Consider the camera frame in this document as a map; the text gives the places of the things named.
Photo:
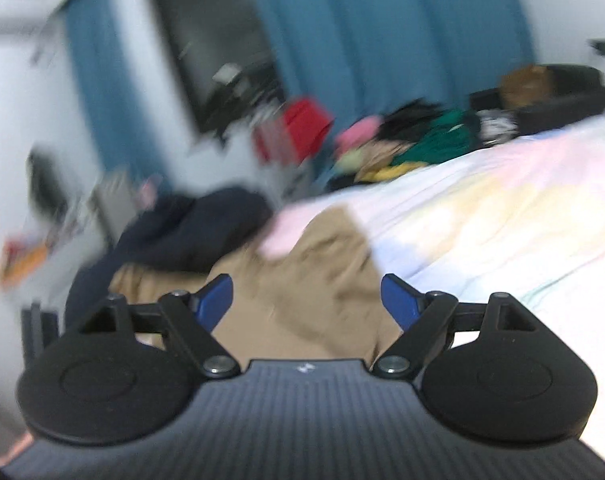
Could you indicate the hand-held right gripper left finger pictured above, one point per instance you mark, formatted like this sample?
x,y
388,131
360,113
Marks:
x,y
216,300

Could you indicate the dark navy garment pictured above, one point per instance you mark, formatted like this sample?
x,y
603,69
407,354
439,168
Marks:
x,y
182,232

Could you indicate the brown bag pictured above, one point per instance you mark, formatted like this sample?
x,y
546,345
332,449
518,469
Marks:
x,y
525,85

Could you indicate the dark window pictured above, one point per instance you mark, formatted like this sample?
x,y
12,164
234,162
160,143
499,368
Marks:
x,y
207,45

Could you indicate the pile of colourful clothes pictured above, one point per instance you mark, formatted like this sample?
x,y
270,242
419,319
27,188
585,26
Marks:
x,y
407,142

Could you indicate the pink cloth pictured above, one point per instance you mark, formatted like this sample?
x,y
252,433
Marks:
x,y
282,235

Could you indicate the orange box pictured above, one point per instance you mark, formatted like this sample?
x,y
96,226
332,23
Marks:
x,y
22,260

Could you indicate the pastel bed sheet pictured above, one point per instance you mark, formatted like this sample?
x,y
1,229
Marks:
x,y
492,240

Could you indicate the tan pants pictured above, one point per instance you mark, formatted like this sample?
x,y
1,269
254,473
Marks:
x,y
307,290

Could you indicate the red box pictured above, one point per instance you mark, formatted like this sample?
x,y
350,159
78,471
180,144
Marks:
x,y
302,127

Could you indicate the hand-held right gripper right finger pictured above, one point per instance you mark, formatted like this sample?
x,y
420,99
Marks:
x,y
397,300

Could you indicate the blue curtain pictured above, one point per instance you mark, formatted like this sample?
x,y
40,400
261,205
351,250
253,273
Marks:
x,y
362,40

